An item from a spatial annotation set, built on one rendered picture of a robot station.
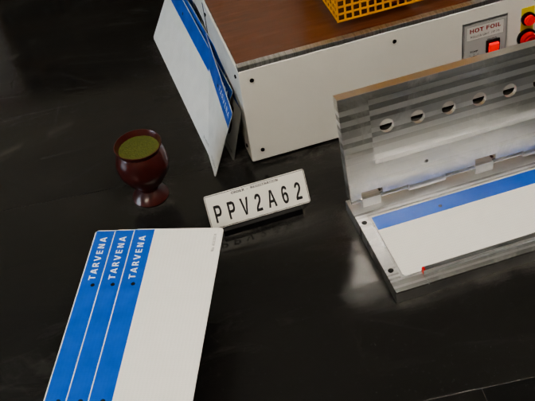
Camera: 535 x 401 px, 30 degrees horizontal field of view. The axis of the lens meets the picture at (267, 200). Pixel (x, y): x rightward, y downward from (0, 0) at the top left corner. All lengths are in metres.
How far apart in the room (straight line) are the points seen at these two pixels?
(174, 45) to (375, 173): 0.56
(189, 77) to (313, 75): 0.30
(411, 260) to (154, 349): 0.40
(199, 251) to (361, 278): 0.24
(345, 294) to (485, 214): 0.25
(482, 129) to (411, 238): 0.21
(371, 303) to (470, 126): 0.32
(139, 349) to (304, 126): 0.53
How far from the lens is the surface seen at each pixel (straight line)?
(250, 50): 1.57
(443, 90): 1.49
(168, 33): 1.93
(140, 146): 1.58
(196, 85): 1.77
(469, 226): 1.49
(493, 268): 1.45
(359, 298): 1.43
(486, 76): 1.51
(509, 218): 1.51
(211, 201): 1.52
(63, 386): 1.28
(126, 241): 1.42
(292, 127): 1.63
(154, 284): 1.35
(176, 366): 1.26
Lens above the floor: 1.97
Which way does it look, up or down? 43 degrees down
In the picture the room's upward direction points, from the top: 9 degrees counter-clockwise
